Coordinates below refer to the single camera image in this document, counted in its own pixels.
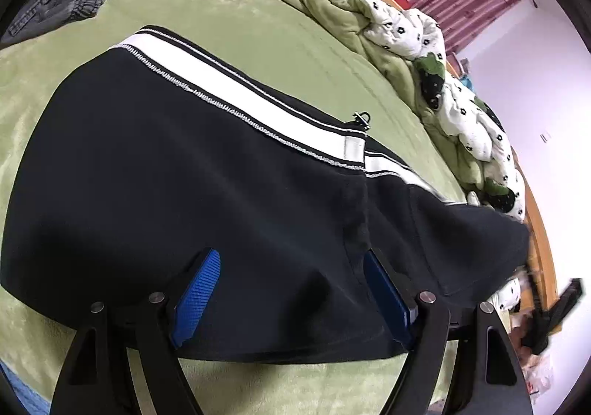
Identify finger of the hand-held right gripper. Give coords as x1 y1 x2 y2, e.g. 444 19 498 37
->
525 263 544 316

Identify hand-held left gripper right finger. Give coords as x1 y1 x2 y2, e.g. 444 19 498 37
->
362 249 533 415

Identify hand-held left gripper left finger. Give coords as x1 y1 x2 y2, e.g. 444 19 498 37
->
50 248 223 415

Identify black pants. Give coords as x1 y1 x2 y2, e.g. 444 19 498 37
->
0 24 533 365

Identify crumpled plastic bag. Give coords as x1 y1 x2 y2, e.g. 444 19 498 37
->
524 348 556 395

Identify green fleece bed blanket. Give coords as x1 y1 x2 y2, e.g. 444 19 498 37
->
0 0 468 415

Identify white floral green quilt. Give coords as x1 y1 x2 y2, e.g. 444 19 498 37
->
249 0 529 310

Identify wooden bed frame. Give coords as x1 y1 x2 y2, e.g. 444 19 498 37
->
108 0 560 305

